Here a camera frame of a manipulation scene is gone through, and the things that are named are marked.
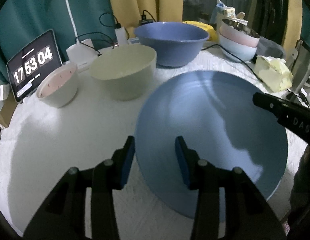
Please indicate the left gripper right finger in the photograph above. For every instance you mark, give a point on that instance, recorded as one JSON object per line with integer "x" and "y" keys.
{"x": 248, "y": 215}

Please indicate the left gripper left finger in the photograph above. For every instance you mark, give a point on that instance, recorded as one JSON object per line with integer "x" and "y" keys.
{"x": 61, "y": 215}

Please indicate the light blue plate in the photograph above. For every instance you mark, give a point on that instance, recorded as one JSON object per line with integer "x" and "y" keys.
{"x": 215, "y": 114}

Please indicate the pink white bowl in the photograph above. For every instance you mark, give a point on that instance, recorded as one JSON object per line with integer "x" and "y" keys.
{"x": 60, "y": 86}

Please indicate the large blue bowl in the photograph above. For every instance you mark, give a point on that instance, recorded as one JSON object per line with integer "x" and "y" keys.
{"x": 176, "y": 44}

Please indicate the cream green bowl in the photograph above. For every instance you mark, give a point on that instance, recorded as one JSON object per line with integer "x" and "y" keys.
{"x": 126, "y": 72}

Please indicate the right hand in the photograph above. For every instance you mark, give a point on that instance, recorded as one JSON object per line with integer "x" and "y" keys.
{"x": 300, "y": 194}

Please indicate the yellow tissue pack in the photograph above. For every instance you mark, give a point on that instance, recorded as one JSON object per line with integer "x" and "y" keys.
{"x": 274, "y": 73}

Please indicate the steel thermos bottle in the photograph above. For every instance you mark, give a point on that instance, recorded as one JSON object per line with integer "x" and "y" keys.
{"x": 298, "y": 62}

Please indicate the grey cloth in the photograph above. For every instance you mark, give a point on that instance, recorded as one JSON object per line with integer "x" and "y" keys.
{"x": 268, "y": 48}

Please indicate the light blue bowl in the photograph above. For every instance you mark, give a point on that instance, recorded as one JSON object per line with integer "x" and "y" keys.
{"x": 236, "y": 51}

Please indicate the pink steel bowl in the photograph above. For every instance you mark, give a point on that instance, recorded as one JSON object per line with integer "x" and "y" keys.
{"x": 239, "y": 33}

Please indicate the cardboard box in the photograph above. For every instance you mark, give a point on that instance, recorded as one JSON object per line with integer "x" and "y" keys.
{"x": 7, "y": 111}

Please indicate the yellow wet wipes pack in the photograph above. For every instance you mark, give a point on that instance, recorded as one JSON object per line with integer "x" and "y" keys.
{"x": 208, "y": 28}

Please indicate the small white box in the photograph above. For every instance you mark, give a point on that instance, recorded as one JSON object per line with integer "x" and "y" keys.
{"x": 4, "y": 92}

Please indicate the tablet showing clock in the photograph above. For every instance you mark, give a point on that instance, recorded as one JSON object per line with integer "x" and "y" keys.
{"x": 32, "y": 64}

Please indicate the yellow curtain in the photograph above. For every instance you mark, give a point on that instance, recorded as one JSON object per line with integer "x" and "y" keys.
{"x": 128, "y": 12}

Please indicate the black charger adapter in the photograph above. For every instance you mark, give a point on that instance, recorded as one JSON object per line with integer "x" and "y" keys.
{"x": 146, "y": 18}

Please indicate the white charger adapter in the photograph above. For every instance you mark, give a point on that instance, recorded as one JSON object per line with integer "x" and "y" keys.
{"x": 120, "y": 34}

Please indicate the teal curtain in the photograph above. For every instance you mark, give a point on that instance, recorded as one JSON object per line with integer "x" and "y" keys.
{"x": 21, "y": 21}

